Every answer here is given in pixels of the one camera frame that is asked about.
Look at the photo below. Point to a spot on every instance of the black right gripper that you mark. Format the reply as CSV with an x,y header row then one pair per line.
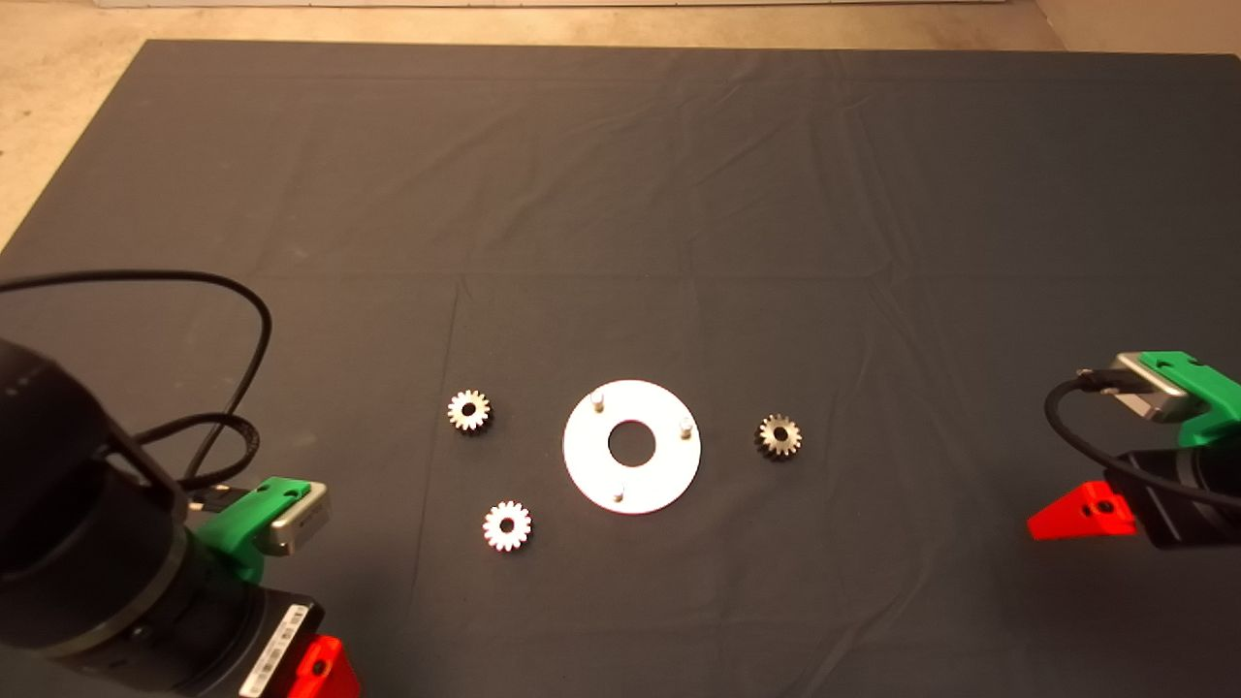
x,y
1154,514

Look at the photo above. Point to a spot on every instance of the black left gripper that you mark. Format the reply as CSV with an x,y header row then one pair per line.
x,y
267,640

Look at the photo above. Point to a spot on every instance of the small steel planetary gear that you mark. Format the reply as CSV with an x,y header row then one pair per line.
x,y
494,534
788,442
458,418

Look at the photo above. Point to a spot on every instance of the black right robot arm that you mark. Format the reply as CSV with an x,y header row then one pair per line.
x,y
1217,473

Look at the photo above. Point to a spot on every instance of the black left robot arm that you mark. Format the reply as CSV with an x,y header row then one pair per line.
x,y
78,504

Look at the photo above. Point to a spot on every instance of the round metal carrier plate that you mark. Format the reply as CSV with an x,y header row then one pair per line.
x,y
659,475

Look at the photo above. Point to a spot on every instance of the dark grey table cloth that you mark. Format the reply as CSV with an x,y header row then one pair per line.
x,y
679,194

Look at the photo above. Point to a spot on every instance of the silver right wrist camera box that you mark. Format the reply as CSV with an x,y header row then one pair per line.
x,y
1149,393

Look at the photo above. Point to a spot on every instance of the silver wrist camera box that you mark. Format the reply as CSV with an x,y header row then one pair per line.
x,y
301,523
1149,393

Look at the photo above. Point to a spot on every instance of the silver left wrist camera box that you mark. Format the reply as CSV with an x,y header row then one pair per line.
x,y
301,523

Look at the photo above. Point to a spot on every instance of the green left camera mount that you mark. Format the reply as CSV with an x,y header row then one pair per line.
x,y
240,528

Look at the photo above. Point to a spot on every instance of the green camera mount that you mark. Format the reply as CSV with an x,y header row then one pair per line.
x,y
1212,397
240,528

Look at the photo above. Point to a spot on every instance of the green right camera mount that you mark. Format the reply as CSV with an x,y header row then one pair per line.
x,y
1212,397

